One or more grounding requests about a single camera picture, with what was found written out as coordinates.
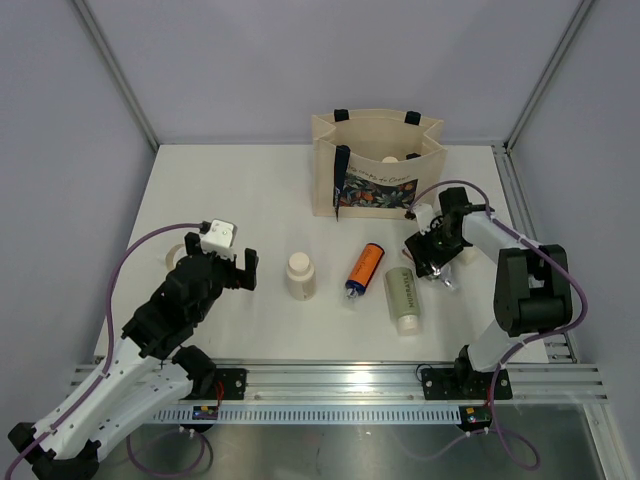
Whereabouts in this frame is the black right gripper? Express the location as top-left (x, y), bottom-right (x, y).
top-left (404, 218), bottom-right (463, 277)

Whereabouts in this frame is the shiny silver bottle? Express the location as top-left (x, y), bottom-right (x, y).
top-left (428, 264), bottom-right (455, 286)

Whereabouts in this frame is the sage green bottle white cap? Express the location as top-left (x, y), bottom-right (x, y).
top-left (384, 267), bottom-right (421, 336)

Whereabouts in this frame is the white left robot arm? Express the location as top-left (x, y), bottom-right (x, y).
top-left (8, 220), bottom-right (258, 479)

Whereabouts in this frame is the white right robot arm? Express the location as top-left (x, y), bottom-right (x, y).
top-left (404, 181), bottom-right (573, 402)

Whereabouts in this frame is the beige canvas tote bag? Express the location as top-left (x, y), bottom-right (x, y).
top-left (311, 109), bottom-right (447, 220)

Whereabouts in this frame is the small sage green bottle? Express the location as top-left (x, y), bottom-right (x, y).
top-left (457, 247), bottom-right (478, 265)

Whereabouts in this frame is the orange blue spray bottle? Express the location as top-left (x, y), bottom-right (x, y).
top-left (341, 243), bottom-right (385, 309)

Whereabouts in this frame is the cream bottle with round cap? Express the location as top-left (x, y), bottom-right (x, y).
top-left (286, 252), bottom-right (316, 301)

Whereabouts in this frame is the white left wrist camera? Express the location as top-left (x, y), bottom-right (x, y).
top-left (199, 219), bottom-right (237, 259)

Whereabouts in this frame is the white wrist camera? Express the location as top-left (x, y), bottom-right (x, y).
top-left (199, 219), bottom-right (237, 259)
top-left (411, 202), bottom-right (435, 234)

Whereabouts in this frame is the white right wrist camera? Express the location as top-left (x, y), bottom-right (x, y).
top-left (411, 202), bottom-right (435, 234)

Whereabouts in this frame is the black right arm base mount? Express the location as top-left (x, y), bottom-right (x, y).
top-left (415, 363), bottom-right (513, 401)

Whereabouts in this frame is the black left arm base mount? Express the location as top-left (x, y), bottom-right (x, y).
top-left (185, 367), bottom-right (247, 401)

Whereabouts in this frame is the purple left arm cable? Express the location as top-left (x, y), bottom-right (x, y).
top-left (3, 223), bottom-right (216, 476)

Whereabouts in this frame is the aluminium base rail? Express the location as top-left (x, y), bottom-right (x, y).
top-left (216, 359), bottom-right (609, 405)

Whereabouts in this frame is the slotted white cable duct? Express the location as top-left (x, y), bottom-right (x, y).
top-left (146, 404), bottom-right (461, 425)

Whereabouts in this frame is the left aluminium frame post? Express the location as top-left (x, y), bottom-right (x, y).
top-left (69, 0), bottom-right (161, 153)

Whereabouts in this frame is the aluminium frame post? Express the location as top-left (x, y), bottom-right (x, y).
top-left (503, 0), bottom-right (599, 154)
top-left (69, 0), bottom-right (161, 153)

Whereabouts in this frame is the right aluminium frame post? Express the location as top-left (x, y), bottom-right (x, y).
top-left (503, 0), bottom-right (599, 154)

